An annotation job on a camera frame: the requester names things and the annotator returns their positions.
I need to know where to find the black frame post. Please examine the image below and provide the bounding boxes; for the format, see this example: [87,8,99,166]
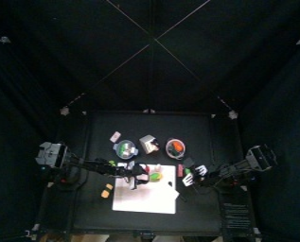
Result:
[147,0,156,114]

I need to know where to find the small pink card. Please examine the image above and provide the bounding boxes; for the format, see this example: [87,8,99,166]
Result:
[109,130,123,143]

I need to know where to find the orange toy carrot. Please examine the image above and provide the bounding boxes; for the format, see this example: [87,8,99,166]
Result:
[172,141,186,153]

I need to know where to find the green toy vegetable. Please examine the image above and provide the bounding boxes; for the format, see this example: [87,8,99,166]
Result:
[120,143,132,156]

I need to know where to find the thin diagonal brace wire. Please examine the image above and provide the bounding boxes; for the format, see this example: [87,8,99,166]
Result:
[105,0,239,115]
[64,0,212,111]

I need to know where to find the black sheet with white text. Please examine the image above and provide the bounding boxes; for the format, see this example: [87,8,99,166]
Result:
[222,201,254,231]

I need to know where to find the beige pot with black handles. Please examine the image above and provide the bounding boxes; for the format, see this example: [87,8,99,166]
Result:
[165,137,188,161]

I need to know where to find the white cutting board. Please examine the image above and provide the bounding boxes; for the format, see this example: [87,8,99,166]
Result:
[112,164,182,216]

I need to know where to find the beige toy carton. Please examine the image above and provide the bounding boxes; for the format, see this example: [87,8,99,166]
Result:
[139,134,161,155]

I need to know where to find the black square toy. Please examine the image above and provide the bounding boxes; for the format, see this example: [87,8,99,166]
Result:
[183,157,196,168]

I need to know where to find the gray toy pot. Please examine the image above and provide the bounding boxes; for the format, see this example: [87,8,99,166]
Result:
[112,139,140,160]

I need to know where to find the green toy corn husk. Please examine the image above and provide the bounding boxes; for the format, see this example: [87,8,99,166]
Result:
[151,171,165,182]

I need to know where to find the black toy knife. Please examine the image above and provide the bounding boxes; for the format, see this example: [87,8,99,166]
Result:
[168,181,188,202]

